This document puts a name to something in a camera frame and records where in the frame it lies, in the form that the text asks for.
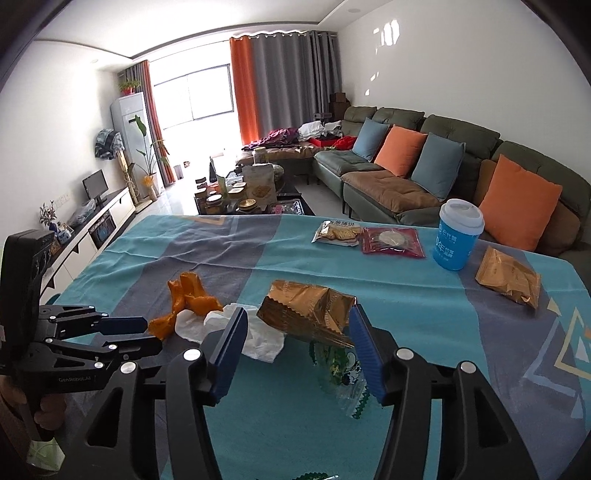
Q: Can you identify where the cluster of brown jars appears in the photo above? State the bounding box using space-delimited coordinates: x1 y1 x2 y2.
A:
194 182 278 215

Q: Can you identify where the tall leafy plant yellow pot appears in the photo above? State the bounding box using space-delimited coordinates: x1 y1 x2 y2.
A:
127 115 169 201

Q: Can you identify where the person's left hand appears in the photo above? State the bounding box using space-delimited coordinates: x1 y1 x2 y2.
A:
0 374 66 439

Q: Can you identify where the light green object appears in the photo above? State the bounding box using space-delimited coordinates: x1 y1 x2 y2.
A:
28 438 61 476

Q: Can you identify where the pile of clothes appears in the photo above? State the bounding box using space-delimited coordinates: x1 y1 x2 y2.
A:
245 119 358 151

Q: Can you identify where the blue cushion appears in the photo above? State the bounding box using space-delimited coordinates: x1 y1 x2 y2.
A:
352 117 389 162
411 132 466 201

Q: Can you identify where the dark coffee table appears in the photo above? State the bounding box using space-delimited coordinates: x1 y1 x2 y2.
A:
194 157 317 217

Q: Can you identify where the clear plastic bag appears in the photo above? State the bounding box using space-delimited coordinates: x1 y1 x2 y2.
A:
74 200 100 222

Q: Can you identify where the flat gold snack packet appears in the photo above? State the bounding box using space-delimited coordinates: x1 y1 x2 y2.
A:
475 247 542 309

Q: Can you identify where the teal grey printed tablecloth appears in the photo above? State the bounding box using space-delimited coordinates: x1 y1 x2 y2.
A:
39 213 591 480

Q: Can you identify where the blue cup with white lid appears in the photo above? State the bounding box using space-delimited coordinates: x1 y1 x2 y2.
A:
433 198 485 271

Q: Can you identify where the orange and grey curtain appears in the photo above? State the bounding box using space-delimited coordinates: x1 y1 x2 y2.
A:
230 30 343 144
117 60 175 185

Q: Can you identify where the dotted clear wrapper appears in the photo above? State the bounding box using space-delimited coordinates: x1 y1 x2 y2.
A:
311 342 370 420

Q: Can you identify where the white tissue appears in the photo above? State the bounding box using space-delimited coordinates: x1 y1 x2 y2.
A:
174 302 287 361

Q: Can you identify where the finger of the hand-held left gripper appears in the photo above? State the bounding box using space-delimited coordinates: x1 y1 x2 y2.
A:
39 305 149 340
33 335 164 371

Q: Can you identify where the tan snack bag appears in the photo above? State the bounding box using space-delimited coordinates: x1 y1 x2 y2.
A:
242 164 278 204

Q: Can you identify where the bonsai plant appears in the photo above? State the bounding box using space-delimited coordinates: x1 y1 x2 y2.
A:
39 202 60 232

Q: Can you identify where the clear biscuit packet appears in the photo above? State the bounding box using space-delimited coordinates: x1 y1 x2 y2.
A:
311 220 364 248

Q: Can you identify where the cloth covered standing fan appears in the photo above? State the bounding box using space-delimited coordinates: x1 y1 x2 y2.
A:
95 128 139 206

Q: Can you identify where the gold foil wrapper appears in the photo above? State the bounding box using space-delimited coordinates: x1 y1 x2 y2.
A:
256 279 358 348

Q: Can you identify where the white black media cabinet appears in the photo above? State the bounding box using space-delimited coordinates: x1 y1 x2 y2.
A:
41 187 137 296

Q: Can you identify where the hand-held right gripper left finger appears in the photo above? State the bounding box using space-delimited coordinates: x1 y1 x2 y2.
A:
69 305 250 480

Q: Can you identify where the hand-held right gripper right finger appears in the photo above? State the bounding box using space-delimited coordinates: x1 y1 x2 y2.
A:
348 305 541 480

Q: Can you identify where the orange cushion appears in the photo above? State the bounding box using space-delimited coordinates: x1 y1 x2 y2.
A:
374 126 428 178
478 154 564 252

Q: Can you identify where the green corner sofa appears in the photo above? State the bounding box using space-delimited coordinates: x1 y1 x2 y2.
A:
235 105 591 266

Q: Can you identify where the black monitor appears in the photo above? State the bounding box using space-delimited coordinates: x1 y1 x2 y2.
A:
82 169 109 204

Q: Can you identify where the orange plastic bag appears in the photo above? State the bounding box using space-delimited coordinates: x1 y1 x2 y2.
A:
148 272 223 342

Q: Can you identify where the window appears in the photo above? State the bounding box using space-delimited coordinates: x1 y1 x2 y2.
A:
152 65 238 130

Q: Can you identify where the red snack packet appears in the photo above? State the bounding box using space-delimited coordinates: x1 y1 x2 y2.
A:
360 226 426 260

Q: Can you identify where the white standing air conditioner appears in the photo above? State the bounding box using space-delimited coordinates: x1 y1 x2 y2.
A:
111 91 153 195

